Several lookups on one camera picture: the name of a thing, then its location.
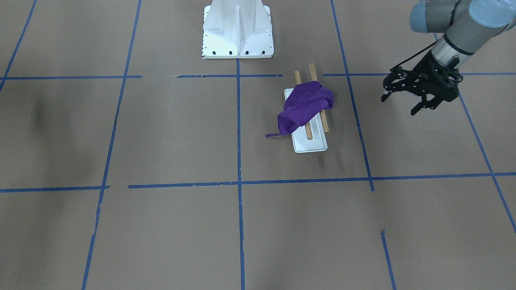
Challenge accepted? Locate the wooden rack bar upper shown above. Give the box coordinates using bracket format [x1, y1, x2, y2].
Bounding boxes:
[308, 63, 330, 134]

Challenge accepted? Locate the purple towel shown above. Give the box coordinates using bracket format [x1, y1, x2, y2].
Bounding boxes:
[266, 81, 334, 138]

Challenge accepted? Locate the wooden rack bar lower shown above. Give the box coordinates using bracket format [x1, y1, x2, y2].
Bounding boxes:
[294, 70, 313, 140]

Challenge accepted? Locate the white towel rack base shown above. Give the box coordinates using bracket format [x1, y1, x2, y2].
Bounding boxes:
[284, 88, 328, 153]

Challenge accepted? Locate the wooden rack bar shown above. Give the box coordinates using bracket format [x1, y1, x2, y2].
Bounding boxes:
[294, 70, 313, 140]
[308, 63, 330, 134]

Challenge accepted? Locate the white column pedestal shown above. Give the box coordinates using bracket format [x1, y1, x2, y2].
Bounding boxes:
[202, 0, 275, 59]

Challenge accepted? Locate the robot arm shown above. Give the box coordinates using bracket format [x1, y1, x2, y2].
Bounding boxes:
[381, 0, 515, 115]

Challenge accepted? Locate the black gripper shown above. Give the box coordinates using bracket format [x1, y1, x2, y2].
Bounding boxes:
[381, 52, 463, 116]

